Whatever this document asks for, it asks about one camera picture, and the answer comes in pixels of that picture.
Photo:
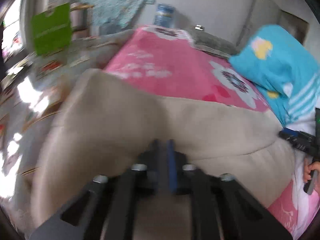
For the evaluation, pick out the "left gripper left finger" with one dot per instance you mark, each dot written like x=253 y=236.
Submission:
x=83 y=216

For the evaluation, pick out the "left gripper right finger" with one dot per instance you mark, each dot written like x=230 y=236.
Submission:
x=221 y=208

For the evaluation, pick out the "beige zip-up hooded jacket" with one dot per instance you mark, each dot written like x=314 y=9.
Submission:
x=119 y=163

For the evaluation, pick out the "person's right hand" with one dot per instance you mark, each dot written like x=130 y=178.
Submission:
x=308 y=168

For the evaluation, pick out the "pink white striped quilt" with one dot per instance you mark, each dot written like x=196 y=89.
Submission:
x=305 y=198

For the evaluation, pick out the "blue cartoon pillow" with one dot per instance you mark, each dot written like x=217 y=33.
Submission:
x=283 y=71

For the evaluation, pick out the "grey patterned bed sheet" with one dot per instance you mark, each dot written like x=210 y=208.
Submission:
x=29 y=103

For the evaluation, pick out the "dark patterned plastic-wrapped bundle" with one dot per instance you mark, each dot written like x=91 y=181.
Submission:
x=211 y=44

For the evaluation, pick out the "pink floral fleece blanket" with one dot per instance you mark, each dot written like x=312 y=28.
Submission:
x=163 y=61

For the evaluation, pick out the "wooden side stand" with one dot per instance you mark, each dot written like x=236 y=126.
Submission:
x=89 y=8

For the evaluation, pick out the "large clear water bottle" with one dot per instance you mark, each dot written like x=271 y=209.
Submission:
x=164 y=16

